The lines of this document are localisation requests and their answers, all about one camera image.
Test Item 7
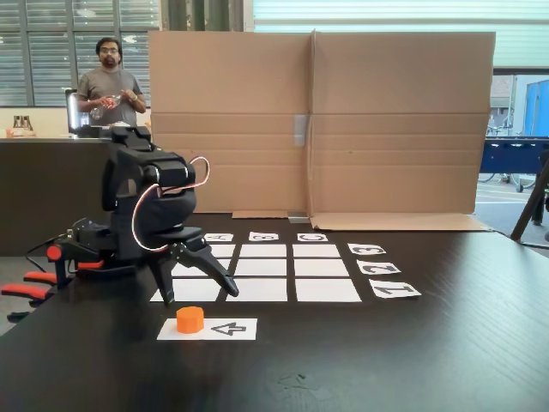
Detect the round orange token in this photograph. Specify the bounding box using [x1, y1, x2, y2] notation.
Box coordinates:
[176, 306, 204, 335]

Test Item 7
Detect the white nine-square grid sheet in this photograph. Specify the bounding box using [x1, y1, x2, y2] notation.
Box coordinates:
[149, 243, 364, 304]

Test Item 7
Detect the white arrow paper sheet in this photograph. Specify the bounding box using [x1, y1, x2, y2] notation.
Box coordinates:
[156, 317, 258, 342]

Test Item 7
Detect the red black base clamp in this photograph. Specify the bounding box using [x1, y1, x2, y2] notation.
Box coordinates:
[45, 241, 106, 290]

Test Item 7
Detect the dark counter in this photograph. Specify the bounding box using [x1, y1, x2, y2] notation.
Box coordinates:
[0, 136, 113, 258]

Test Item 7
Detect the orange black spring clamp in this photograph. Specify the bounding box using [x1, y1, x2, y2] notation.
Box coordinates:
[0, 270, 59, 306]

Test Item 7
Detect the person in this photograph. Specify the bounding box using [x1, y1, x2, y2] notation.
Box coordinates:
[76, 37, 148, 129]

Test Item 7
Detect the paper label number 3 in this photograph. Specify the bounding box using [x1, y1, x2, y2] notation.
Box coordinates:
[347, 242, 388, 258]

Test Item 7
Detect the paper label number 2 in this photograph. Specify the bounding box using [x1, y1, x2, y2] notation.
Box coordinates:
[356, 258, 403, 276]

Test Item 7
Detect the paper label number 1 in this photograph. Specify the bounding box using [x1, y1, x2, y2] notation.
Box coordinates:
[368, 281, 423, 300]

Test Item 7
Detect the brown cardboard screen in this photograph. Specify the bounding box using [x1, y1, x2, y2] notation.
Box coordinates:
[147, 28, 497, 233]

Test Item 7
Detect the blue foosball table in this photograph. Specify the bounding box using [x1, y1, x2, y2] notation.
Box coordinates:
[481, 136, 549, 194]

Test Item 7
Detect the black tripod leg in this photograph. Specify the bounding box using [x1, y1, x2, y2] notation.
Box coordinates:
[510, 149, 549, 259]

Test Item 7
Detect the blue container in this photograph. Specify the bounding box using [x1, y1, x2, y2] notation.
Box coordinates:
[526, 78, 549, 138]

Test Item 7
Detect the red white servo cable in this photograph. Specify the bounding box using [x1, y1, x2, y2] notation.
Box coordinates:
[130, 155, 212, 253]

